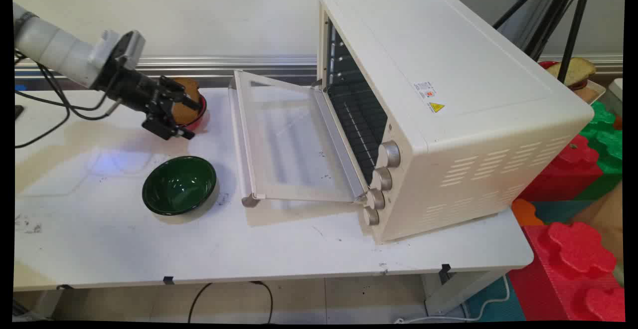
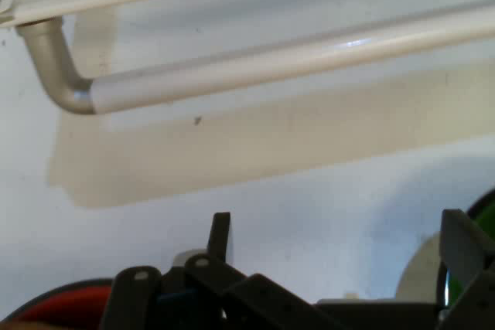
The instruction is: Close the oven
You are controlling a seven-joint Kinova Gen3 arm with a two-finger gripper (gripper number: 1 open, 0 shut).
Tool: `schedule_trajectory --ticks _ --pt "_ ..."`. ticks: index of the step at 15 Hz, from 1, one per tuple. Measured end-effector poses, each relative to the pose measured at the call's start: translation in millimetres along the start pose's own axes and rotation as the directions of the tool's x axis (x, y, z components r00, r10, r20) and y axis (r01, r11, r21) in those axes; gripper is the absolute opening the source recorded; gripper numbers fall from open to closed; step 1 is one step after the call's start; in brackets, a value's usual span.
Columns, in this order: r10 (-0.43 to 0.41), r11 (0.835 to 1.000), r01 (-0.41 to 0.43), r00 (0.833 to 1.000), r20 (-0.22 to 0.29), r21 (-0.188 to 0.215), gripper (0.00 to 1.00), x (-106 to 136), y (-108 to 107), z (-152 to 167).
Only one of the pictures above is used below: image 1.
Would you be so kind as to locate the white table leg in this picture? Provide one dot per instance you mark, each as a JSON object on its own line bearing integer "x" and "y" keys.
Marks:
{"x": 461, "y": 289}

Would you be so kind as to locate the black tripod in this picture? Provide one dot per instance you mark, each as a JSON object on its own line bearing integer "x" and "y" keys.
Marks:
{"x": 568, "y": 25}

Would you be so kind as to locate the teal foam mat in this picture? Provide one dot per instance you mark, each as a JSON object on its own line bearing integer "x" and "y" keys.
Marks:
{"x": 496, "y": 304}

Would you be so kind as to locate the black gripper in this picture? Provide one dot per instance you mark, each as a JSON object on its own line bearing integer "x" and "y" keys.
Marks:
{"x": 130, "y": 88}

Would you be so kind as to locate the green foam block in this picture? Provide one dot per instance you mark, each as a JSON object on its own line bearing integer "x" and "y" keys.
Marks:
{"x": 605, "y": 144}

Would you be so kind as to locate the silver oven knob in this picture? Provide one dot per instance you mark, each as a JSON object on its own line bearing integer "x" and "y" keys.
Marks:
{"x": 376, "y": 199}
{"x": 390, "y": 154}
{"x": 371, "y": 216}
{"x": 383, "y": 179}

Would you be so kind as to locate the yellow warning sticker label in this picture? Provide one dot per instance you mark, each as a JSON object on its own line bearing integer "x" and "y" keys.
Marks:
{"x": 429, "y": 96}

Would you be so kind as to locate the glass oven door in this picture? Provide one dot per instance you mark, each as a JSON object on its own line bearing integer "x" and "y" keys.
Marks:
{"x": 286, "y": 142}

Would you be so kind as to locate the red bowl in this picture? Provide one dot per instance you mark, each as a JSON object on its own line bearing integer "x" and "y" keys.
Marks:
{"x": 199, "y": 118}

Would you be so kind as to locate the brown bread slice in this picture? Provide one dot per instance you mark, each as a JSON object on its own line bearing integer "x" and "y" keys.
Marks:
{"x": 185, "y": 114}

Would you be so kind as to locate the cream toaster oven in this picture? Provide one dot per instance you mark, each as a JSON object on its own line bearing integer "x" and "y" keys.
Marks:
{"x": 448, "y": 80}

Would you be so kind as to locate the large red foam block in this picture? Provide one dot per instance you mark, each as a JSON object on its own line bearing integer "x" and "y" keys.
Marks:
{"x": 573, "y": 269}

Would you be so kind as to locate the orange foam piece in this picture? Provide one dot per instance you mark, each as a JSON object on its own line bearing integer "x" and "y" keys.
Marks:
{"x": 526, "y": 212}

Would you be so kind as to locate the dark green bowl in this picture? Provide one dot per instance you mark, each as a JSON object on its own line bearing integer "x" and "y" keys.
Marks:
{"x": 179, "y": 185}

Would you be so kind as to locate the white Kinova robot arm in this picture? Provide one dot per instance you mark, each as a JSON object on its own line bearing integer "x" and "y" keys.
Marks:
{"x": 52, "y": 45}

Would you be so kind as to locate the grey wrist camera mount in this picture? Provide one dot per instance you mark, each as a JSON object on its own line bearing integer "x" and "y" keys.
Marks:
{"x": 122, "y": 45}

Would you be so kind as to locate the black table edge clip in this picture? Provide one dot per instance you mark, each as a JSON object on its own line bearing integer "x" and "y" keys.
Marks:
{"x": 168, "y": 280}
{"x": 444, "y": 269}

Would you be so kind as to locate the white tray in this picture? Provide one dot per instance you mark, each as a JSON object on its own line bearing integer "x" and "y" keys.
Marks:
{"x": 594, "y": 92}

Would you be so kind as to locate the sandwich bread slice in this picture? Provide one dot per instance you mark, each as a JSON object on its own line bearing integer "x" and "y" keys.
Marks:
{"x": 578, "y": 71}

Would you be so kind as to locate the aluminium wall rail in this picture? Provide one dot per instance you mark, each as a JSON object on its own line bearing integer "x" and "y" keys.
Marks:
{"x": 199, "y": 65}

